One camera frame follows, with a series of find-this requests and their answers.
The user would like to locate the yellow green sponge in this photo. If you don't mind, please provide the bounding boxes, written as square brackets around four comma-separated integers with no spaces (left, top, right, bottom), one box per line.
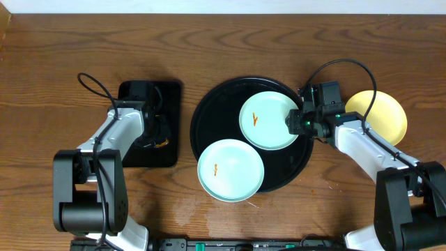
[154,138,169,149]

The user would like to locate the mint plate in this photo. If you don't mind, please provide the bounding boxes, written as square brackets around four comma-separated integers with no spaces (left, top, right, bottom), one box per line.
[239,91,298,151]
[197,139,264,202]

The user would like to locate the yellow plate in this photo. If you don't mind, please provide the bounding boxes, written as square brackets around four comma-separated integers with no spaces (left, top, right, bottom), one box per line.
[346,90,408,146]

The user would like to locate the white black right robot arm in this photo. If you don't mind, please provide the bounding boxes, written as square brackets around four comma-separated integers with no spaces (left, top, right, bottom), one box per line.
[285,83,445,250]

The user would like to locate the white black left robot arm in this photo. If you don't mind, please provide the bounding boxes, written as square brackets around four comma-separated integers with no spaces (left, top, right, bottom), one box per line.
[53,81,170,250]

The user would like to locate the rectangular black tray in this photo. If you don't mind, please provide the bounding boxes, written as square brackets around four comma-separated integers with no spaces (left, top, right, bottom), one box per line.
[123,80,181,168]

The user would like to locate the round black tray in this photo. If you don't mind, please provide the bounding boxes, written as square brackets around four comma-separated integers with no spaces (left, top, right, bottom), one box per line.
[190,77,314,193]

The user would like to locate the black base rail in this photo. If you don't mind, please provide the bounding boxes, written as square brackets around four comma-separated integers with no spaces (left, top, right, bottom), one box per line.
[70,238,349,251]

